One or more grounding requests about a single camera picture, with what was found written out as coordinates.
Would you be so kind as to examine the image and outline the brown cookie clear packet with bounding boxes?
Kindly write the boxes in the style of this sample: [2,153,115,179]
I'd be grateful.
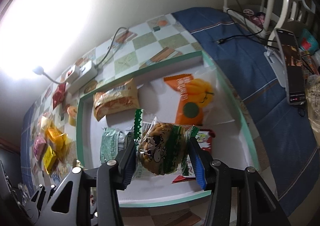
[133,109,192,178]

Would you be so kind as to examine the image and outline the yellow foil snack packet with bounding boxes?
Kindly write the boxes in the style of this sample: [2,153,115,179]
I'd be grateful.
[42,145,59,175]

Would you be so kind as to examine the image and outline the orange yellow clear packet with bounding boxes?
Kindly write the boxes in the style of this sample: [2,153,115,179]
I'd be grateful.
[46,127,70,162]

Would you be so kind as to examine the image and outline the purple pink snack packet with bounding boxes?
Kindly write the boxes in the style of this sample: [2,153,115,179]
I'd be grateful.
[33,134,46,161]

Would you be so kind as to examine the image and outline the pale bun clear packet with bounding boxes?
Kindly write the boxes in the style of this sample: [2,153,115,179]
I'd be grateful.
[40,115,52,131]

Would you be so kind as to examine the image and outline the red foil snack packet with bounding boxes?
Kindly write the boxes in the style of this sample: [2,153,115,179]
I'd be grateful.
[52,83,66,110]

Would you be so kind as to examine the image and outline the green white snack packet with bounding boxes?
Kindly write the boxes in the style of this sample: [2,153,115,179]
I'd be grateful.
[100,127,133,164]

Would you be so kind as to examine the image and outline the red white snack packet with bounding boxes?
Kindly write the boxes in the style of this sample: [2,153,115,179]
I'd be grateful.
[172,126,215,184]

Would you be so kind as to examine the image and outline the tan orange snack bag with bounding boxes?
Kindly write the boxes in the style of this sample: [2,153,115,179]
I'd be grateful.
[93,79,140,121]

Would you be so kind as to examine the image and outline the orange pumpkin snack bag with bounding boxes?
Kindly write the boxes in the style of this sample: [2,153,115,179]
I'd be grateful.
[163,73,214,126]

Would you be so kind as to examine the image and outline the yellow jelly cup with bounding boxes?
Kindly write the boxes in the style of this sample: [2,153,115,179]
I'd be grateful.
[67,106,77,127]

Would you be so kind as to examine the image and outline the checkered patterned tablecloth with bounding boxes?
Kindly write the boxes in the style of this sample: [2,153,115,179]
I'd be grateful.
[20,6,320,226]

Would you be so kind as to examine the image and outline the white power strip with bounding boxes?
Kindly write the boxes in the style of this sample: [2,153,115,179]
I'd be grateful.
[65,60,98,95]

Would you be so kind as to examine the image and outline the white gooseneck lamp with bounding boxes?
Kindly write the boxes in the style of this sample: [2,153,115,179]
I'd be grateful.
[33,66,65,85]

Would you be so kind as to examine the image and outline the white phone stand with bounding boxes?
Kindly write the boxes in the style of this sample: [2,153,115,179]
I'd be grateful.
[264,45,286,89]

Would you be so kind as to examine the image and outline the black usb cable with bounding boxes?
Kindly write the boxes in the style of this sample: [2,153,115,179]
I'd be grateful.
[215,9,278,49]

